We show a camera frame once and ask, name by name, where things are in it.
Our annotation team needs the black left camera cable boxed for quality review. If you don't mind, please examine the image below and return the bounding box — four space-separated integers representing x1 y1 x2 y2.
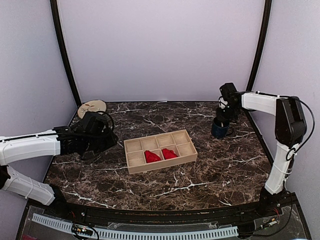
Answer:
99 111 116 136

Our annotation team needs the plain red sock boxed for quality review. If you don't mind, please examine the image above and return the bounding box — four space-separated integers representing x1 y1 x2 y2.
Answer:
144 150 162 164

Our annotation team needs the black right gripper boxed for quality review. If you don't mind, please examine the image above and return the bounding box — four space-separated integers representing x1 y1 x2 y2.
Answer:
216 103 240 123

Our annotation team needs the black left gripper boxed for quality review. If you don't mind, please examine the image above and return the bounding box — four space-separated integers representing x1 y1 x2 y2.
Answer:
82 127 118 154

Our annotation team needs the dark blue mug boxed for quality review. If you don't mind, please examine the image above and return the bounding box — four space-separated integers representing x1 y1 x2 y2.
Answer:
211 117 234 139

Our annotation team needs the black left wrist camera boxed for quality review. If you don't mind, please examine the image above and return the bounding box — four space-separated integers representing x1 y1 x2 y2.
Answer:
80 111 109 135

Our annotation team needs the black frame post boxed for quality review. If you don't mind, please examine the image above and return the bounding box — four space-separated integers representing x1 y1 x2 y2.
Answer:
244 0 273 92
49 0 82 107

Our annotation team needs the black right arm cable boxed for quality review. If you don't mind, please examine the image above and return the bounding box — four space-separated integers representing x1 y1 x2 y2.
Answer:
284 96 316 162

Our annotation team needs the black left frame post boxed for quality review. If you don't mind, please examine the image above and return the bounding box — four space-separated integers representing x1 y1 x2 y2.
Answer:
49 0 82 107

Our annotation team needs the black front table rail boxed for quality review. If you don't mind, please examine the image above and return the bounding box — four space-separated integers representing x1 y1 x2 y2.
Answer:
20 192 298 227

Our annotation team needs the red snowflake santa sock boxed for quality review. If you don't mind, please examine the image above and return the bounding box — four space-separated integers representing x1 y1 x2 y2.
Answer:
161 148 178 160

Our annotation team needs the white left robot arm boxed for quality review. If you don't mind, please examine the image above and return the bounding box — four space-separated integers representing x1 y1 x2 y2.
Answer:
0 126 118 218

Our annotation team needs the wooden compartment tray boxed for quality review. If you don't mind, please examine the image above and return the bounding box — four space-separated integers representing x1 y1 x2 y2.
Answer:
124 129 198 175

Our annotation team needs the black right frame post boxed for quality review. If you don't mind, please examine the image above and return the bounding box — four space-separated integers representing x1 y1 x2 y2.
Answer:
244 0 273 92

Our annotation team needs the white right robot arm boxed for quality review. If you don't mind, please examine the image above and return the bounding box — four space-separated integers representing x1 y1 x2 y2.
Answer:
216 88 307 195

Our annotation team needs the bird painted ceramic plate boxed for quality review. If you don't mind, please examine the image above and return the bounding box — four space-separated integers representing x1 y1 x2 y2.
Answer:
77 100 107 119

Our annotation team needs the white slotted cable duct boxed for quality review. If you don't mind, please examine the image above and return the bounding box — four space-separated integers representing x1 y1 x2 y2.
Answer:
31 213 239 240

